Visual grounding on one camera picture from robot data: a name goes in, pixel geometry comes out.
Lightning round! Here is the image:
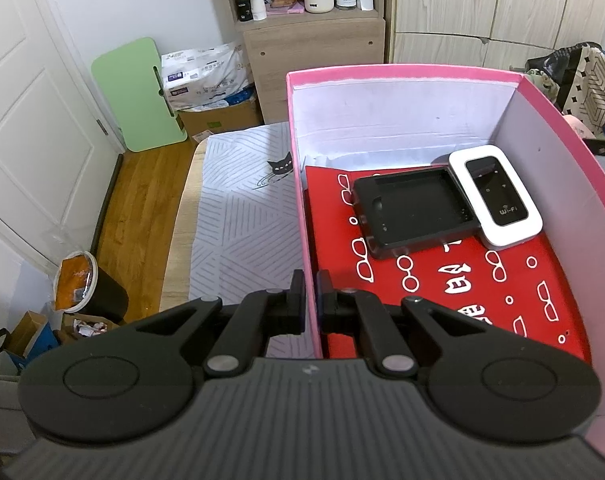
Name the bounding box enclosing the black trash bin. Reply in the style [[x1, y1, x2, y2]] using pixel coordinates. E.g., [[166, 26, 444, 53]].
[[53, 252, 129, 325]]

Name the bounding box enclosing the wooden shelf cabinet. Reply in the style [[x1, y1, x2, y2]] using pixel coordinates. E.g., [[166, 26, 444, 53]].
[[235, 0, 386, 124]]

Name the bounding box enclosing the white plastic package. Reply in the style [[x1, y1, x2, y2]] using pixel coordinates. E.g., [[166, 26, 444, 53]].
[[160, 41, 254, 112]]

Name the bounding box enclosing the pink cardboard box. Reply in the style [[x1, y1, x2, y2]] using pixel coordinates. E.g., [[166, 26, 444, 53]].
[[286, 64, 605, 455]]

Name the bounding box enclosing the white patterned tablecloth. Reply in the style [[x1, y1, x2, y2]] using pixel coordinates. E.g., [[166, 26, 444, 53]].
[[187, 121, 317, 360]]

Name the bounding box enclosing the black small bottle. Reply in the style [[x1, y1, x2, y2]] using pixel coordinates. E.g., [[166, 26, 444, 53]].
[[234, 0, 254, 23]]

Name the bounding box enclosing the green folding board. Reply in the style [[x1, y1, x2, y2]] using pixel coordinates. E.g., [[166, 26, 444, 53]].
[[91, 37, 188, 153]]

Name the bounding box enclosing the red patterned paper liner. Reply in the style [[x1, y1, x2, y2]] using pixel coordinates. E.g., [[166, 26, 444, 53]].
[[305, 167, 591, 361]]

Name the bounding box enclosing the white door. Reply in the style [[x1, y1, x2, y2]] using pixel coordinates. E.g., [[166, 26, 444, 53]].
[[0, 0, 119, 274]]

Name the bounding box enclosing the white wifi router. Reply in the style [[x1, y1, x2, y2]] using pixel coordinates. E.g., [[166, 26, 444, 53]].
[[447, 144, 543, 252]]

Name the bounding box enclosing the black device case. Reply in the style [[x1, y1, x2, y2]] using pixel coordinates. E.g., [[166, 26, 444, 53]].
[[352, 166, 480, 259]]

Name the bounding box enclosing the brown cardboard box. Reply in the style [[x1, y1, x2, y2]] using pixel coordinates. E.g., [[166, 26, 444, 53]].
[[178, 98, 263, 136]]

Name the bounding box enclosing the wooden wardrobe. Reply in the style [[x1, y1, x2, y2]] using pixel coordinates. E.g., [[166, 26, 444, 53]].
[[385, 0, 605, 70]]

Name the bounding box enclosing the patterned tote bag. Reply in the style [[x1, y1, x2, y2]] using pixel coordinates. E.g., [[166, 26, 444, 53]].
[[525, 42, 605, 139]]

